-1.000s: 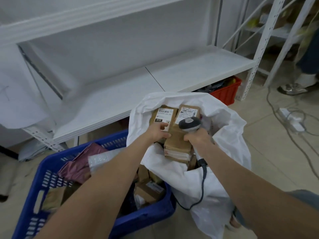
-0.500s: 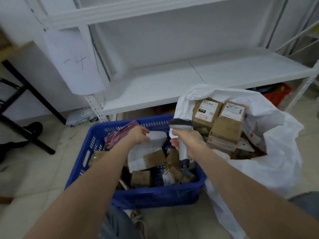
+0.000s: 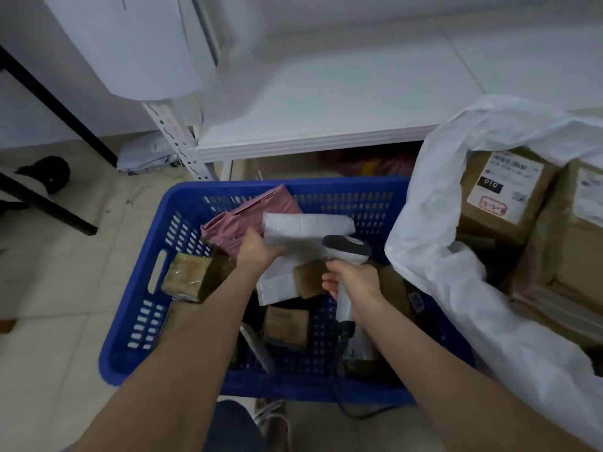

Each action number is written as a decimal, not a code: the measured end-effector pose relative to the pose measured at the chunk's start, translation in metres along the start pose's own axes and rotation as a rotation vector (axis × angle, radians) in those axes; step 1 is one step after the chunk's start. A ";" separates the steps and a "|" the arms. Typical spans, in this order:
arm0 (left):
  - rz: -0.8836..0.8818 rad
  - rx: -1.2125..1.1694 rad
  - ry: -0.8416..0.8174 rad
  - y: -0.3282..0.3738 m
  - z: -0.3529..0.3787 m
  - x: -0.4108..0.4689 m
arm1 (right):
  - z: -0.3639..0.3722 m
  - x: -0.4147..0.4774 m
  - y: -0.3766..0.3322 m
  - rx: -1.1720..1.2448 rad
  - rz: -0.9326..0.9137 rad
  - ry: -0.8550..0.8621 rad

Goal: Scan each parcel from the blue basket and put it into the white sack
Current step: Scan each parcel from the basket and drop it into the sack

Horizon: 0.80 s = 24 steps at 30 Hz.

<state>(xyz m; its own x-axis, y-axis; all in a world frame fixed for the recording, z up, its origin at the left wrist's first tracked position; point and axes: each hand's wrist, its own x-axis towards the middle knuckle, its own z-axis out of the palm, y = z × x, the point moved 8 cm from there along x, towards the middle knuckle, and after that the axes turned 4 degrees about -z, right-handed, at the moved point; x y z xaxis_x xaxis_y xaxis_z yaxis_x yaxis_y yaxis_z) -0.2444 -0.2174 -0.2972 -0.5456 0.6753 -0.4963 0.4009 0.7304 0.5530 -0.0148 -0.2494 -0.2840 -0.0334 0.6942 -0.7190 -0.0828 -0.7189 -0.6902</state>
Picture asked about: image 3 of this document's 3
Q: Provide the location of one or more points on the grey handheld barcode scanner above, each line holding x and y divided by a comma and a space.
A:
346, 249

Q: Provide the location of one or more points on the wooden folding table black legs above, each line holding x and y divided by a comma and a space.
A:
61, 115

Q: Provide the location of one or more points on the white paper sign sheet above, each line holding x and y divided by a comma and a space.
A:
132, 51

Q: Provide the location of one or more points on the person's sandal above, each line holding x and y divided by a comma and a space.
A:
273, 423

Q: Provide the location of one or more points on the white woven sack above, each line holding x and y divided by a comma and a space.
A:
424, 221

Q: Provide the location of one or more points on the person's left hand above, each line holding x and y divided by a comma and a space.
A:
256, 253

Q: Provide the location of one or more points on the white metal shelf rack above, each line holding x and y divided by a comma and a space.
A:
353, 98

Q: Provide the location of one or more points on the blue plastic crate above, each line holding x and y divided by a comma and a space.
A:
141, 287

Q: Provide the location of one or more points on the person's right hand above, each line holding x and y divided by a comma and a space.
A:
360, 284

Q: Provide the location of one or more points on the squat brown box glossy tape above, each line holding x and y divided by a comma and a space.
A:
509, 197

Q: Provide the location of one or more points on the person's left leg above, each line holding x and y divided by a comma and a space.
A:
235, 428

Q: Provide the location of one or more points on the pile of parcels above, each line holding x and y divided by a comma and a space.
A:
193, 277

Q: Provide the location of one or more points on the grey plastic mailer bag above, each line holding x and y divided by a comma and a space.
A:
146, 152

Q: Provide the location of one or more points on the wooden chair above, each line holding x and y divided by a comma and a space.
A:
7, 327

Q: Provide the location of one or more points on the pink mailer bag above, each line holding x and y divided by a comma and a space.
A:
254, 211

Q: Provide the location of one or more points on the person's left forearm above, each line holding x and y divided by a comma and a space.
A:
179, 367

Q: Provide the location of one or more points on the person's right forearm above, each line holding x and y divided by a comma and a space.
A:
461, 386

